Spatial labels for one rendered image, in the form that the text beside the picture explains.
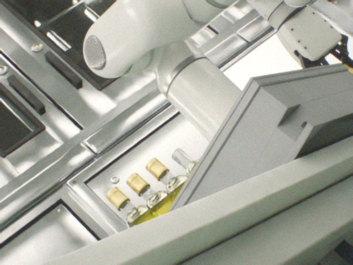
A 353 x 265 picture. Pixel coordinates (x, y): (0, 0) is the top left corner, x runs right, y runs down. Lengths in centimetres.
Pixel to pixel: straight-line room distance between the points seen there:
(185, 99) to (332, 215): 32
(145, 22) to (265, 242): 40
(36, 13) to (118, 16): 110
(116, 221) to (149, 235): 100
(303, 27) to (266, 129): 53
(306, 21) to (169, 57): 39
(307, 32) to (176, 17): 43
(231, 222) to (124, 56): 42
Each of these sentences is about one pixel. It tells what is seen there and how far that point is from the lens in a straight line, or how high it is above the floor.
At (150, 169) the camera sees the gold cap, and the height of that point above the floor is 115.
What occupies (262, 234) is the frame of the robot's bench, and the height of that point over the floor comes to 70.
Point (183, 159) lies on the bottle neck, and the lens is 160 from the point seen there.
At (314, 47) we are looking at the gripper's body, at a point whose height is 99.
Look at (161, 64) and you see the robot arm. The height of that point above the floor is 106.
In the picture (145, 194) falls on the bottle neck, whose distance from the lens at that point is 156.
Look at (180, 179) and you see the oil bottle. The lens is 157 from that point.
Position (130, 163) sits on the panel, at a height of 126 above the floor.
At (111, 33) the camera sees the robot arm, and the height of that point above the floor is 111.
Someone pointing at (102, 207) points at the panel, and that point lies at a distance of 170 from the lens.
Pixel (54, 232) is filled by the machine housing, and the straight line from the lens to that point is 173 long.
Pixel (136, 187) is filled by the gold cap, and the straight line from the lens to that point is 157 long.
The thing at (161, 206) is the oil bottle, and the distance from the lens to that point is 153.
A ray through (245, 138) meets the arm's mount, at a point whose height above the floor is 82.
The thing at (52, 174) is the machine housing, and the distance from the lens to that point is 178.
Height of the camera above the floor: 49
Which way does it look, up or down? 25 degrees up
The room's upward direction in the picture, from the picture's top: 49 degrees counter-clockwise
